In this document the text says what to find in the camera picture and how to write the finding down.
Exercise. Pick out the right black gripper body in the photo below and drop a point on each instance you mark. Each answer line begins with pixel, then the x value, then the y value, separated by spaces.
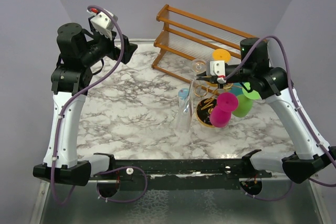
pixel 242 74

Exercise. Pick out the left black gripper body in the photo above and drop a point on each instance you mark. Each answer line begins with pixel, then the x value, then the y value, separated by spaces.
pixel 99 47

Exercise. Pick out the blue plastic wine glass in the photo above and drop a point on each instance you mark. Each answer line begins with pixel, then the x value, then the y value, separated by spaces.
pixel 236 89

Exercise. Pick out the clear wine glass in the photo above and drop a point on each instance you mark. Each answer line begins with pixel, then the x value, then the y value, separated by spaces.
pixel 183 122
pixel 196 88

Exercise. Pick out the yellow plastic wine glass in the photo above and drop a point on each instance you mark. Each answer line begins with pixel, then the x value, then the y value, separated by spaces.
pixel 221 54

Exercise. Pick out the green plastic wine glass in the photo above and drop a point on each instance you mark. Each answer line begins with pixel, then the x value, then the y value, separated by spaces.
pixel 245 100

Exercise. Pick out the pink plastic wine glass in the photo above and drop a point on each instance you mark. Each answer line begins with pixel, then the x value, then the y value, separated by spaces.
pixel 222 112

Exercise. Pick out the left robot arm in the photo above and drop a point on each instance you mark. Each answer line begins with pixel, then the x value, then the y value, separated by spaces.
pixel 80 49

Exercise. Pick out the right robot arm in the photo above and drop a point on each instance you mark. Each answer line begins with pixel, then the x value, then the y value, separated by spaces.
pixel 312 151

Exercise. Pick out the wooden two-tier rack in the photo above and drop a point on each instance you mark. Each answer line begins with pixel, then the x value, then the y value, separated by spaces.
pixel 186 36

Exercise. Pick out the blue tool in blister pack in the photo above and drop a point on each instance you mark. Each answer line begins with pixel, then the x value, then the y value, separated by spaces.
pixel 186 101

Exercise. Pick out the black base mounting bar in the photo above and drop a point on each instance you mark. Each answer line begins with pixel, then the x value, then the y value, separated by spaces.
pixel 180 174

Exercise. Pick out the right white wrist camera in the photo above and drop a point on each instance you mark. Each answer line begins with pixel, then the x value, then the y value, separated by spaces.
pixel 216 71

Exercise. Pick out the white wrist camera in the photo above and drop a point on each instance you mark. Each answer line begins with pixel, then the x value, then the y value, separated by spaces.
pixel 101 22
pixel 216 71

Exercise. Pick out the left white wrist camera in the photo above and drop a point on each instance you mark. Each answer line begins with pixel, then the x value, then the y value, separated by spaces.
pixel 101 22

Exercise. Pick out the gold wire wine glass rack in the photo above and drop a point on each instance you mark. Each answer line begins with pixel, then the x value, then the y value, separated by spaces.
pixel 205 107

